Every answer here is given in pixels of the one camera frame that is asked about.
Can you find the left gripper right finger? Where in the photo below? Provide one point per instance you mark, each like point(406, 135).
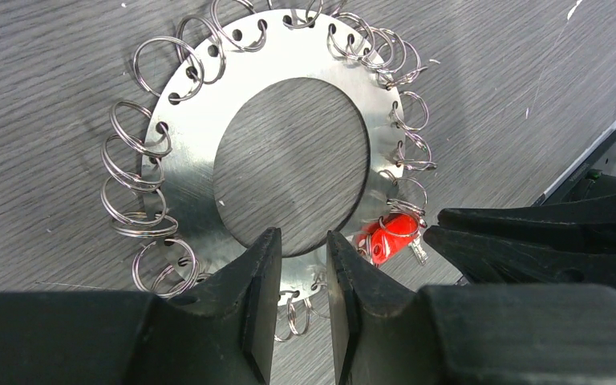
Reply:
point(373, 320)

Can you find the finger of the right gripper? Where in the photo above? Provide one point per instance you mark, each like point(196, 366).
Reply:
point(587, 220)
point(485, 259)

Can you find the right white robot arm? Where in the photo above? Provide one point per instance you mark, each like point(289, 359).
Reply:
point(594, 177)

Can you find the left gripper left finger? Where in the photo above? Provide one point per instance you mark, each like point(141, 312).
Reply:
point(230, 339)

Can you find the metal disc with keyrings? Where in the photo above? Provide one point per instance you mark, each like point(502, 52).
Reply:
point(294, 117)

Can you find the red headed key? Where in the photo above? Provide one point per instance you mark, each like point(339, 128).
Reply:
point(380, 241)

